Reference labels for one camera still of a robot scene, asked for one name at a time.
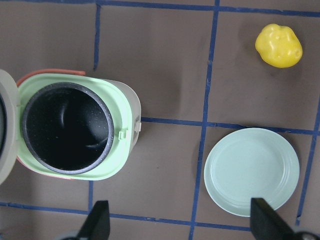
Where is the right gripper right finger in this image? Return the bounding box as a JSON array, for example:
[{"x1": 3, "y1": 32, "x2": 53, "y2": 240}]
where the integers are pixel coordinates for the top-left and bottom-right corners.
[{"x1": 250, "y1": 198, "x2": 297, "y2": 240}]

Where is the yellow toy pepper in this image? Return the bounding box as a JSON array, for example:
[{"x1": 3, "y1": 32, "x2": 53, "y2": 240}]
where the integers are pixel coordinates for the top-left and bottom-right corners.
[{"x1": 254, "y1": 23, "x2": 303, "y2": 69}]

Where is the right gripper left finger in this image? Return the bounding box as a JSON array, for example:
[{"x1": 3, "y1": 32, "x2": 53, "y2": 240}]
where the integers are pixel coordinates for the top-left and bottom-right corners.
[{"x1": 76, "y1": 200, "x2": 110, "y2": 240}]

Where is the green plate near yellow toy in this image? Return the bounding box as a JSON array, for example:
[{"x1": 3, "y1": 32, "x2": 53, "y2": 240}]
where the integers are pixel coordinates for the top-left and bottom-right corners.
[{"x1": 203, "y1": 127, "x2": 300, "y2": 217}]

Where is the white rice cooker orange handle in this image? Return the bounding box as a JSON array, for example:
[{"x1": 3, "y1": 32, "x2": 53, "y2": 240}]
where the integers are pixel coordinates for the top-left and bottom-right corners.
[{"x1": 0, "y1": 69, "x2": 141, "y2": 182}]

